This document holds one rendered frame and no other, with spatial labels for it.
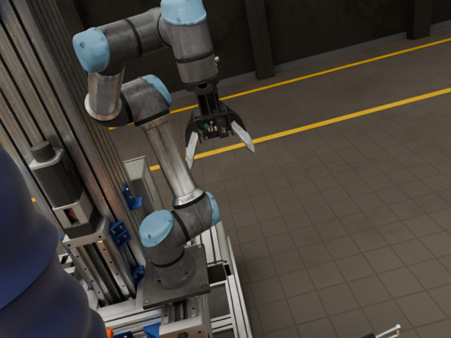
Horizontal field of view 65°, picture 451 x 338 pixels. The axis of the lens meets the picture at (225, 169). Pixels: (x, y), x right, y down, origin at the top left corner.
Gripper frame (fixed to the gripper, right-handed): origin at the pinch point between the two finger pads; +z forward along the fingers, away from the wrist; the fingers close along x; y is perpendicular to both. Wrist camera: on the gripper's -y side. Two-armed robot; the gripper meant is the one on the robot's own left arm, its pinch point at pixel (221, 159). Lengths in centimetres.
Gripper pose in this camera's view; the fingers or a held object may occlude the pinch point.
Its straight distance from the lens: 82.2
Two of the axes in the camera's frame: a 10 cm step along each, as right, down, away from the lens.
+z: 2.2, 8.4, 5.0
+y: 1.4, 4.8, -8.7
